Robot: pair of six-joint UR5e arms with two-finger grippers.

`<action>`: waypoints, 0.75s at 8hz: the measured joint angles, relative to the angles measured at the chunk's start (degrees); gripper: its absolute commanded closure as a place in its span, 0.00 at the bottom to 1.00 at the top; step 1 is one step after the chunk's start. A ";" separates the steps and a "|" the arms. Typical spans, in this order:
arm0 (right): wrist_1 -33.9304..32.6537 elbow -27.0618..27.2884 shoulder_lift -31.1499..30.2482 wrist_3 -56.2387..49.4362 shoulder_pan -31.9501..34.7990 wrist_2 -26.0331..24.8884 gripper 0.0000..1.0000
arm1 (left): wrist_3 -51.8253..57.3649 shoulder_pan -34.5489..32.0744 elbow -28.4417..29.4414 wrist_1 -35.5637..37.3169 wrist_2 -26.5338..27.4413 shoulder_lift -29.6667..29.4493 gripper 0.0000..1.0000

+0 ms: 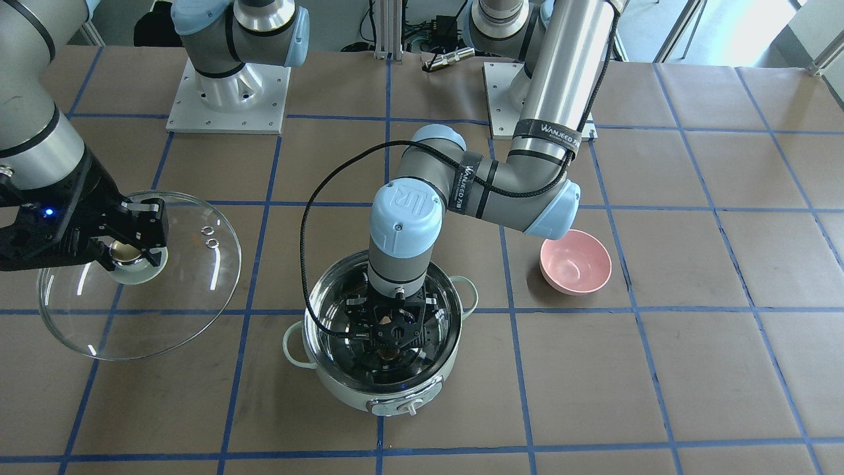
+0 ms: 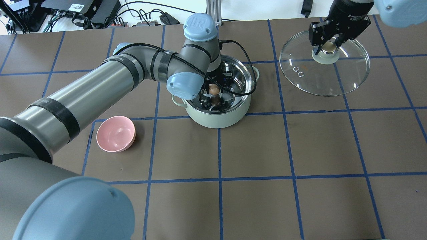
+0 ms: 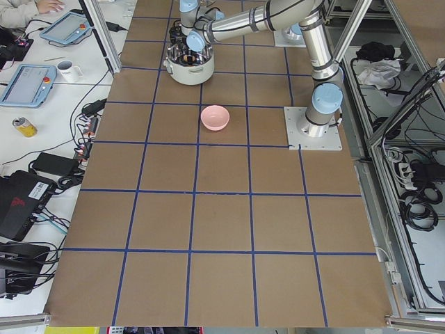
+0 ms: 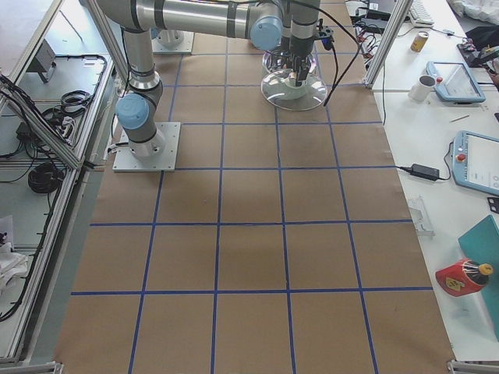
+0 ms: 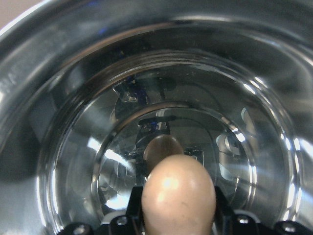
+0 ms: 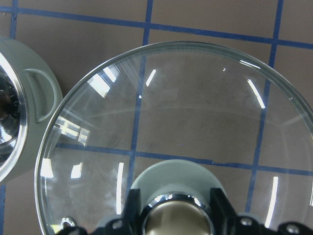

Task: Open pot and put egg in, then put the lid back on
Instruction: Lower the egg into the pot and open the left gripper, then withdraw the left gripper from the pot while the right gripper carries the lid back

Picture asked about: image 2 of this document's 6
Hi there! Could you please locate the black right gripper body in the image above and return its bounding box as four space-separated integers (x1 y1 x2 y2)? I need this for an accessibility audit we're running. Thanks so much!
309 0 372 42

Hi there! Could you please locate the pink bowl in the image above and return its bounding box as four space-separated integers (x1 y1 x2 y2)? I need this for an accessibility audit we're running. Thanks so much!
96 116 136 152

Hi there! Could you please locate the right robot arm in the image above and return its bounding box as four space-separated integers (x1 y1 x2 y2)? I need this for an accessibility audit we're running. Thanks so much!
309 0 427 55

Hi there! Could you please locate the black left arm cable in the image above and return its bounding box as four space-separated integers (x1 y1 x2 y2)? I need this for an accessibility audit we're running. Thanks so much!
113 40 257 97

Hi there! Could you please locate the glass pot lid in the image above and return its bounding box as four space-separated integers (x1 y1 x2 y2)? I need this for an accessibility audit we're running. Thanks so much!
279 30 370 97

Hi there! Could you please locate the brown egg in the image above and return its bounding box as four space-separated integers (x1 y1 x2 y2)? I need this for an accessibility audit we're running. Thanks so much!
208 84 220 95

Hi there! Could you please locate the pale green electric pot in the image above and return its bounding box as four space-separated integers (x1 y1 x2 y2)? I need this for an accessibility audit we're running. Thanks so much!
172 55 260 129

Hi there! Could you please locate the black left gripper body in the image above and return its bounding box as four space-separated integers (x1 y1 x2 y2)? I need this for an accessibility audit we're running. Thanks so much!
204 69 234 92

